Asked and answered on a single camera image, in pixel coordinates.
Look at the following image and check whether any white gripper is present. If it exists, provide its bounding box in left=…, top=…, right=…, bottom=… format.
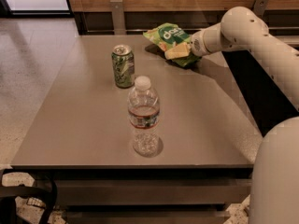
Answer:
left=164, top=25, right=223, bottom=60

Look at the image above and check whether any green rice chip bag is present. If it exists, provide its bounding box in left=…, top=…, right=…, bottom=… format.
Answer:
left=143, top=22, right=200, bottom=67

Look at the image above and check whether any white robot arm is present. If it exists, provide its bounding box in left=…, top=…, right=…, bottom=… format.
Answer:
left=164, top=7, right=299, bottom=224

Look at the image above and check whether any clear plastic water bottle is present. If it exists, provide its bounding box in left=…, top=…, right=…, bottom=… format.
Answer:
left=127, top=76, right=160, bottom=157

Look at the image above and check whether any green soda can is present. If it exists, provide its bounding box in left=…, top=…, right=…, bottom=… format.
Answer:
left=111, top=44, right=135, bottom=89

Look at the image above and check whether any black chair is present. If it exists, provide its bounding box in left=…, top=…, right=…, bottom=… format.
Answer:
left=0, top=168, right=59, bottom=224

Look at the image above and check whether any left metal bracket post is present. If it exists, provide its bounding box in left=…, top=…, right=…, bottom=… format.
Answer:
left=110, top=0, right=126, bottom=35

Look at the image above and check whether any metal bracket post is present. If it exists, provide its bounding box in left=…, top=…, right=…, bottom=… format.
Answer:
left=110, top=0, right=126, bottom=35
left=252, top=0, right=269, bottom=18

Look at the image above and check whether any right metal bracket post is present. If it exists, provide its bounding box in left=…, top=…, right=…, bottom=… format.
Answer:
left=252, top=0, right=269, bottom=18

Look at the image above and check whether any horizontal metal rail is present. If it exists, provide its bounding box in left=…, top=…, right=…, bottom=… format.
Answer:
left=86, top=26, right=299, bottom=35

